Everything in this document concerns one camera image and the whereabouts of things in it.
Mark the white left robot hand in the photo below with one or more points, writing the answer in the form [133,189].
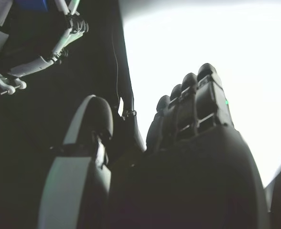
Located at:
[178,179]

